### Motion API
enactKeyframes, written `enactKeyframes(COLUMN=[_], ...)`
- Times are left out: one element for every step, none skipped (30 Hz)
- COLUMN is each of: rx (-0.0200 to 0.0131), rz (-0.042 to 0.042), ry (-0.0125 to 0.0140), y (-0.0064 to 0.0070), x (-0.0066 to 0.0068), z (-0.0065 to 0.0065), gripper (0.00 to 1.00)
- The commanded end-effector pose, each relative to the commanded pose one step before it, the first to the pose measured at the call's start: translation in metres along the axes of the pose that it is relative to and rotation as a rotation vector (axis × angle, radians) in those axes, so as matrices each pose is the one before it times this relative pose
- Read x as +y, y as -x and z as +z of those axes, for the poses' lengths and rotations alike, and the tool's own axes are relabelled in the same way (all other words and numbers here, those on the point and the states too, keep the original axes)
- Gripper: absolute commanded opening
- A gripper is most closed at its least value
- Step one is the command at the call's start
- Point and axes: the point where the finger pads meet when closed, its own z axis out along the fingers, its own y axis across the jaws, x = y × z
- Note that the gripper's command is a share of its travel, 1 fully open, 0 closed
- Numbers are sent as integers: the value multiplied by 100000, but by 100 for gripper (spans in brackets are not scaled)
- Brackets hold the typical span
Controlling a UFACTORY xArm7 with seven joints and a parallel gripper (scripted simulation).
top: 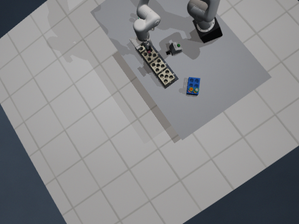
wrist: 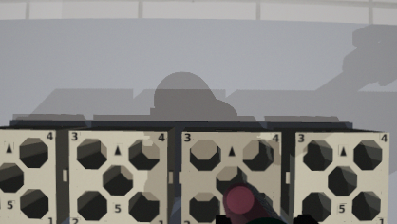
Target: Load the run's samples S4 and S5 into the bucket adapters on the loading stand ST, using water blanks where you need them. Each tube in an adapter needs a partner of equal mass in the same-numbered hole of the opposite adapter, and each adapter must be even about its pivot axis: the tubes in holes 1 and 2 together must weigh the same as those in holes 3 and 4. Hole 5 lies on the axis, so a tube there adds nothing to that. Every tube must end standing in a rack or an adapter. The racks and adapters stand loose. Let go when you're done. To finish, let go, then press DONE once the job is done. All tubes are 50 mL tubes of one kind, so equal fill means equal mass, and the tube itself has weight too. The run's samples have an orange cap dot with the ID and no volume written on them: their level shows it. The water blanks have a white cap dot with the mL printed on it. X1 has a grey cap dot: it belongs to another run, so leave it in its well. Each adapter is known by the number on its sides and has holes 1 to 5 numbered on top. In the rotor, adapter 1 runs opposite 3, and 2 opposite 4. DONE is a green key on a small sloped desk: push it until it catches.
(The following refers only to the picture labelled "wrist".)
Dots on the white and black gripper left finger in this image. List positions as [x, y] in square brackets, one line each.
[222, 219]

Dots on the beige bucket adapter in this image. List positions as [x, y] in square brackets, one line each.
[130, 152]
[355, 192]
[213, 152]
[34, 174]

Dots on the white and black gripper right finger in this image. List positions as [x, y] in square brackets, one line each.
[304, 219]

